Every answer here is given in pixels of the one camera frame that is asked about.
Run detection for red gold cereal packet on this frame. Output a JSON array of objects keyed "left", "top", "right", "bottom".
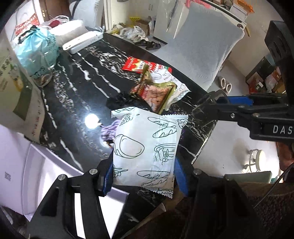
[{"left": 130, "top": 65, "right": 171, "bottom": 115}]

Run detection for white bread snack packet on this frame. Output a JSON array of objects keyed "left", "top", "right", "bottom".
[{"left": 111, "top": 107, "right": 188, "bottom": 198}]

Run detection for black polka dot scrunchie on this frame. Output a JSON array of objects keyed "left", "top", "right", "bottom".
[{"left": 106, "top": 92, "right": 152, "bottom": 112}]

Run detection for lilac satin drawstring pouch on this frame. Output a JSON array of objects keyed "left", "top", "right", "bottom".
[{"left": 101, "top": 119, "right": 121, "bottom": 145}]

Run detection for white slippers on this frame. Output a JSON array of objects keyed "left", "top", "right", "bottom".
[{"left": 218, "top": 76, "right": 232, "bottom": 94}]

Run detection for white lilac gift box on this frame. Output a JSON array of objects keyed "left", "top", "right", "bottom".
[{"left": 1, "top": 126, "right": 128, "bottom": 238}]

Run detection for black sandals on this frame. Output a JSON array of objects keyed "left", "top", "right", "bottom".
[{"left": 135, "top": 39, "right": 161, "bottom": 50}]

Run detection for red white snack packet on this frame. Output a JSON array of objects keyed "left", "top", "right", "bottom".
[{"left": 122, "top": 56, "right": 172, "bottom": 73}]

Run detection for white plastic bags pile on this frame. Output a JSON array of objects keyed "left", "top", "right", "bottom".
[{"left": 106, "top": 23, "right": 149, "bottom": 43}]

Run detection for glass jar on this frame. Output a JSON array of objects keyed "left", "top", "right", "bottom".
[{"left": 34, "top": 71, "right": 53, "bottom": 88}]

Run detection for white pillow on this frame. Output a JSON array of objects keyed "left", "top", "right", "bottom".
[{"left": 49, "top": 20, "right": 88, "bottom": 47}]

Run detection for teal plastic bag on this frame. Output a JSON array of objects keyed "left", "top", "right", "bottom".
[{"left": 13, "top": 25, "right": 59, "bottom": 79}]

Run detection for red white paper bag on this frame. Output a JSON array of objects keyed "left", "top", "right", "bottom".
[{"left": 15, "top": 13, "right": 40, "bottom": 36}]

